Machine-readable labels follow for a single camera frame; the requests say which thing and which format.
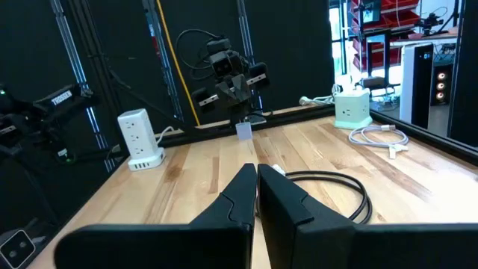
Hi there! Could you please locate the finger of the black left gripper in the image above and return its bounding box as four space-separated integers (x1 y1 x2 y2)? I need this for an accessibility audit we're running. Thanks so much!
216 76 240 110
233 73 252 108

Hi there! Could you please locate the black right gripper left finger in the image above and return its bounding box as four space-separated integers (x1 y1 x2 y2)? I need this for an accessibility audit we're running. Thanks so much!
54 163 258 269

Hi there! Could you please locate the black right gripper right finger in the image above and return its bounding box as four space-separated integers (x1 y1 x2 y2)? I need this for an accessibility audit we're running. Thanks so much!
257 163 478 269

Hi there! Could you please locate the white charger adapter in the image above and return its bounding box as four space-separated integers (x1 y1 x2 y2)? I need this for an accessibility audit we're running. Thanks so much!
117 108 167 172

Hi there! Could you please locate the long black USB cable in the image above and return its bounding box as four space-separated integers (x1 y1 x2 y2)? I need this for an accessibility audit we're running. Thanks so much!
271 164 373 225

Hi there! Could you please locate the mint cube power strip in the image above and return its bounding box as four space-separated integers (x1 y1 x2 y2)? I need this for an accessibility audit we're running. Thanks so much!
333 89 374 131

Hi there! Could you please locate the white USB cable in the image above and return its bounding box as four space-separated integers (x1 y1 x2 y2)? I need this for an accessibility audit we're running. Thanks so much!
348 124 410 161

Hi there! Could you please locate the black curtain partition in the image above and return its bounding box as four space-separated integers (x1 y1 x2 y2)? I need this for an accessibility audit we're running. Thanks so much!
447 0 478 138
0 0 336 150

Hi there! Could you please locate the red storage bin rack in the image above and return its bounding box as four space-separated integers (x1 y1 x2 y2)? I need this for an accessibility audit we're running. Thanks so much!
350 0 422 72

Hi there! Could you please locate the white desktop computer tower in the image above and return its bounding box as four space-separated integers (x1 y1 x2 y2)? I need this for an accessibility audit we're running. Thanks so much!
398 42 436 130

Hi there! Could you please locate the black square socket box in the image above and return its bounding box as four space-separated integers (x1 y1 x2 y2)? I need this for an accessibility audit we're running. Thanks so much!
0 228 37 269

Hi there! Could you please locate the black computer with lit fans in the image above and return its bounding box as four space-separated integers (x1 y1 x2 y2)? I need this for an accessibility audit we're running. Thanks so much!
432 63 454 107

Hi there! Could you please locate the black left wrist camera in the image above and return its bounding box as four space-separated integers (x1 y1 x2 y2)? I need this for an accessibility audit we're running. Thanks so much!
206 37 247 78

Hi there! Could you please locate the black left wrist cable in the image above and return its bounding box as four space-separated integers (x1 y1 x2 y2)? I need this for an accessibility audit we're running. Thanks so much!
174 28 225 82

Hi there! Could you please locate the white tower power cord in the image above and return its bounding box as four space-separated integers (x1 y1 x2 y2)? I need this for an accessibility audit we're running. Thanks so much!
155 126 176 146

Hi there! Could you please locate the yellow extension cord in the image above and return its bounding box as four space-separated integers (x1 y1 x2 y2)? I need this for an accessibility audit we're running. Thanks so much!
155 0 202 127

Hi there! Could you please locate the silver aluminium frame post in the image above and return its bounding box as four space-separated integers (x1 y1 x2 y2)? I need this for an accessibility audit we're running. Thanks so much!
49 0 115 173
236 0 263 110
143 0 184 121

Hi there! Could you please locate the white cube power cord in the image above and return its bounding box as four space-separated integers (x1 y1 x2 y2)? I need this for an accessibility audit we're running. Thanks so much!
298 84 343 107

